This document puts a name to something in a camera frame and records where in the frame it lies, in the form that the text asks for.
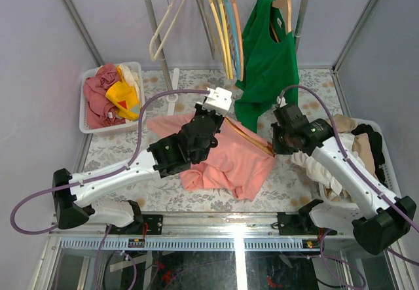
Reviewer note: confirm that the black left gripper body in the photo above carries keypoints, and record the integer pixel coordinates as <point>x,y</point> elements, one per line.
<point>218,118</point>

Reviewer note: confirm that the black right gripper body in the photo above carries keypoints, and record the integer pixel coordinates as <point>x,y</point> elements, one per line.
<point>281,142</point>

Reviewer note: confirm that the wooden hanger with green shirt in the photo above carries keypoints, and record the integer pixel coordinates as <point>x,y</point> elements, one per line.
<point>265,147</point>

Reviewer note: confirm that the white garment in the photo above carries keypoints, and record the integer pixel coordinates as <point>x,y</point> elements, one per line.
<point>316,172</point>

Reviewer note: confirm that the salmon pink t shirt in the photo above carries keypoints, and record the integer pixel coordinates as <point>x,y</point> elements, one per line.
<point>234,164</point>

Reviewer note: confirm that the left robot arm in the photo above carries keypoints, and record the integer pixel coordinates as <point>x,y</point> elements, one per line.
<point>79,197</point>

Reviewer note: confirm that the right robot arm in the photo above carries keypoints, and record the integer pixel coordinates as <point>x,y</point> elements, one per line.
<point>379,218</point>

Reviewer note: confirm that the green t shirt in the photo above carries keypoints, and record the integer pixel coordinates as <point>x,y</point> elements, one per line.
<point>270,63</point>

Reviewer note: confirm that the grey plastic hanger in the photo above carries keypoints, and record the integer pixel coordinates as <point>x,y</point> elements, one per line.
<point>205,23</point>

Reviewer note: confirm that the right wooden hanger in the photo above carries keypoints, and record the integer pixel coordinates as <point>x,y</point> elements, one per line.
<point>285,8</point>

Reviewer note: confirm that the cream plastic hanger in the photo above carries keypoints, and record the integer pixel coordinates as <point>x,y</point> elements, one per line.
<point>164,28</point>

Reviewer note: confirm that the yellow hanger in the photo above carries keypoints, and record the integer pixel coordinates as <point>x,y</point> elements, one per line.
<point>216,31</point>
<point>220,8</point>

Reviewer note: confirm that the blue plastic hanger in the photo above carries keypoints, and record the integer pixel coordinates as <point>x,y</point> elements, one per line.
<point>234,34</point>

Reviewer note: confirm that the beige garment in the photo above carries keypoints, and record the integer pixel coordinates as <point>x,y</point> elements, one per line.
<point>358,142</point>

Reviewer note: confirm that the yellow garment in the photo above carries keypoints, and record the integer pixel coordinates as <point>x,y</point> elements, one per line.
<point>126,99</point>

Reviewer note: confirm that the black garment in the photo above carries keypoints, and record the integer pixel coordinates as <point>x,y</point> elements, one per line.
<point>375,140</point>

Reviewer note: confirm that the white left laundry basket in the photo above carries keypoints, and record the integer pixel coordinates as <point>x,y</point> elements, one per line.
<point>128,125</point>

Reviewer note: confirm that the white laundry basket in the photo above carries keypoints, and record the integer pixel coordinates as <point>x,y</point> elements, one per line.
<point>128,125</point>
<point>389,176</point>

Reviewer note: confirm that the cream garment in left basket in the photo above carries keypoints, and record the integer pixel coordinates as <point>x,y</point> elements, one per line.
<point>131,78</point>

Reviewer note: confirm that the dusty rose garment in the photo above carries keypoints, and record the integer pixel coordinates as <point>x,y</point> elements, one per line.
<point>101,112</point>

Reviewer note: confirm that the white right laundry basket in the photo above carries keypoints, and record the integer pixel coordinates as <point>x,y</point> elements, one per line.
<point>389,176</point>

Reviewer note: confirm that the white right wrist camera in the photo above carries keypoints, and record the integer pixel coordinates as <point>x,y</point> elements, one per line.
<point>281,102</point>

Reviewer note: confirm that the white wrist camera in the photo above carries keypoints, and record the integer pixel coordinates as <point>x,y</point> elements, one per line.
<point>281,102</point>
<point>218,100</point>

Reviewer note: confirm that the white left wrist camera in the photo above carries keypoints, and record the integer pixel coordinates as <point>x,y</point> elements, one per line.
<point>218,100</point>

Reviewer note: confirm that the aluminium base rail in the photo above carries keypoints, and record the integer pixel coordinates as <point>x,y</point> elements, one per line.
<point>189,231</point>

